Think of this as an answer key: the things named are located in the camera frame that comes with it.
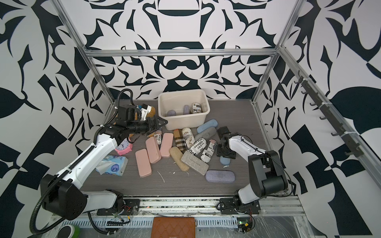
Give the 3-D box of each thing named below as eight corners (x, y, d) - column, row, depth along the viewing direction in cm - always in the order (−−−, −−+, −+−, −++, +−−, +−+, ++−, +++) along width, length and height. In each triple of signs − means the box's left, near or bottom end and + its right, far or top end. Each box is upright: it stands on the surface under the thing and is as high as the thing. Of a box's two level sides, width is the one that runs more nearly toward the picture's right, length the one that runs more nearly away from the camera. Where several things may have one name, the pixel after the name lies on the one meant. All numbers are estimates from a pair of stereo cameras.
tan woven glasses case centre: (183, 173, 86) (183, 170, 82) (168, 152, 94) (167, 149, 91) (191, 167, 88) (191, 164, 85) (176, 147, 96) (176, 144, 93)
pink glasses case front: (140, 179, 84) (139, 177, 82) (136, 152, 94) (135, 151, 93) (153, 174, 86) (152, 173, 84) (147, 149, 96) (146, 147, 94)
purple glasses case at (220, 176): (205, 182, 83) (205, 181, 81) (204, 171, 87) (204, 169, 85) (234, 182, 83) (236, 181, 81) (233, 171, 87) (234, 169, 85)
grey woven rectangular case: (180, 163, 89) (180, 159, 84) (186, 153, 93) (186, 149, 88) (204, 176, 84) (204, 173, 80) (209, 165, 88) (210, 161, 84)
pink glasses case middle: (151, 164, 89) (149, 161, 86) (146, 142, 98) (144, 138, 95) (162, 160, 90) (161, 157, 87) (156, 138, 100) (155, 135, 97)
